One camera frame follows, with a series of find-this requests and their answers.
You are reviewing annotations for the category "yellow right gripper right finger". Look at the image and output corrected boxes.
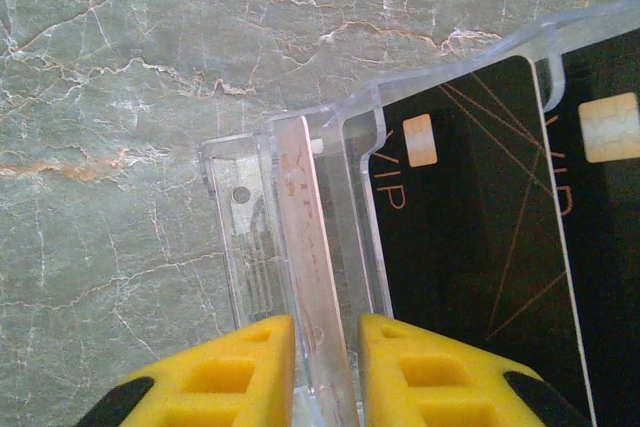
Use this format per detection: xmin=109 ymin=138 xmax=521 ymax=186
xmin=357 ymin=312 xmax=594 ymax=427

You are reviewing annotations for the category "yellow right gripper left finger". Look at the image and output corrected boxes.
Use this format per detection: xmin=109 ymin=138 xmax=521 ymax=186
xmin=74 ymin=314 xmax=297 ymax=427

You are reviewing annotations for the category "clear acrylic card stand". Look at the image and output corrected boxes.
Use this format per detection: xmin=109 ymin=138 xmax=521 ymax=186
xmin=197 ymin=0 xmax=640 ymax=427

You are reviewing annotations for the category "pink blossom card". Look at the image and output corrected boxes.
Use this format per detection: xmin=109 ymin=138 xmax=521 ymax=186
xmin=276 ymin=115 xmax=362 ymax=427

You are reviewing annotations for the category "black VIP card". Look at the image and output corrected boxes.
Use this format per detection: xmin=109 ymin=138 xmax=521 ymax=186
xmin=542 ymin=29 xmax=640 ymax=427
xmin=367 ymin=54 xmax=599 ymax=427

